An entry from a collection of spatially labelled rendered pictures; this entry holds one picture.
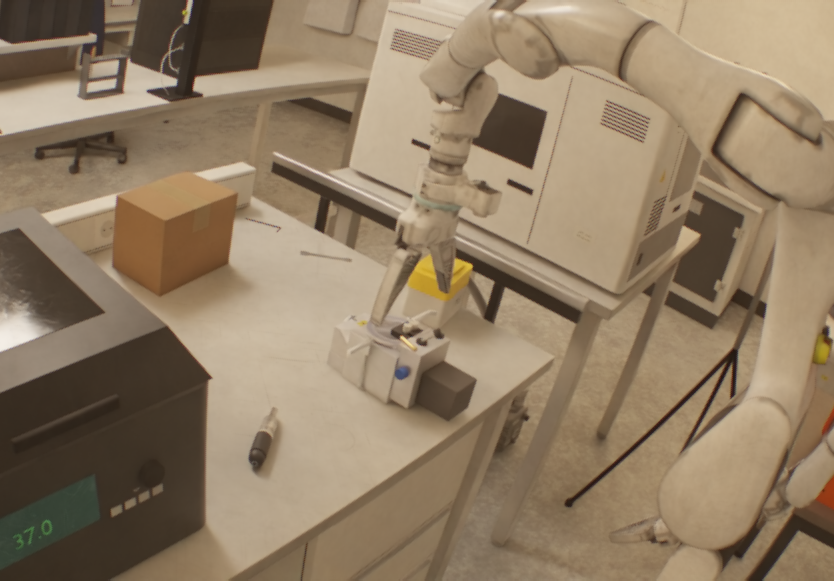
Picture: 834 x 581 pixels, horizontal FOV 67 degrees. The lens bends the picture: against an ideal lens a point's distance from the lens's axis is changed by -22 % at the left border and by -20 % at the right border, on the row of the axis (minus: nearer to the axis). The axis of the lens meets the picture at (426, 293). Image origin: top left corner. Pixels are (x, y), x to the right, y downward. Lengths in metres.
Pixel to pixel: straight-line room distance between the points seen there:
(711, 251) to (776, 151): 3.58
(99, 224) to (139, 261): 0.17
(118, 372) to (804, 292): 0.76
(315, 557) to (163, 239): 0.63
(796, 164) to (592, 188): 1.23
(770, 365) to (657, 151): 0.95
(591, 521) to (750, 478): 1.72
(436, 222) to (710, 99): 0.60
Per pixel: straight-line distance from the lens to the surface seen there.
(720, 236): 4.19
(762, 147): 0.65
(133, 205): 1.45
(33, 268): 0.92
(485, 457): 1.63
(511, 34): 0.78
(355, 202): 1.83
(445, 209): 1.14
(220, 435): 1.14
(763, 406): 0.89
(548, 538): 2.47
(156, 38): 3.33
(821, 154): 0.67
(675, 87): 0.68
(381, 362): 1.24
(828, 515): 1.87
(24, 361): 0.75
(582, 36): 0.72
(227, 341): 1.35
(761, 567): 2.00
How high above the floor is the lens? 1.63
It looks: 26 degrees down
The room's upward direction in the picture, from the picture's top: 14 degrees clockwise
